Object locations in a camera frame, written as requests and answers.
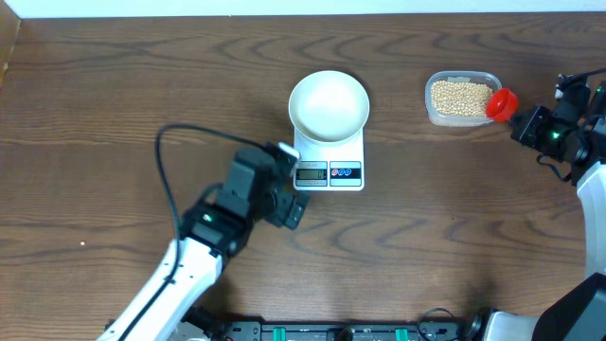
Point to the red measuring scoop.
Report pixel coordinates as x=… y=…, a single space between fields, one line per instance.
x=502 y=105

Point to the white kitchen scale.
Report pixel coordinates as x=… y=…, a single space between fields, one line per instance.
x=324 y=166

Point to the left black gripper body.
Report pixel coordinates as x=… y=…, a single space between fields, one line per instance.
x=275 y=208

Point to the clear plastic container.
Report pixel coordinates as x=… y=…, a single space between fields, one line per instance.
x=459 y=76

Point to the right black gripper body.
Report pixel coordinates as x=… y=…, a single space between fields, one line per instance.
x=536 y=130

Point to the pile of soybeans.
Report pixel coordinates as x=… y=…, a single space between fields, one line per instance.
x=460 y=99

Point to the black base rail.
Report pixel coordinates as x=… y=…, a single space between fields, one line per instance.
x=199 y=324

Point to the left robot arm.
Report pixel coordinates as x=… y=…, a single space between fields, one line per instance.
x=213 y=232

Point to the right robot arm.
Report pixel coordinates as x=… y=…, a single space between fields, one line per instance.
x=572 y=132

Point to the white round bowl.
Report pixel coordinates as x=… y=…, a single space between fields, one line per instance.
x=329 y=106

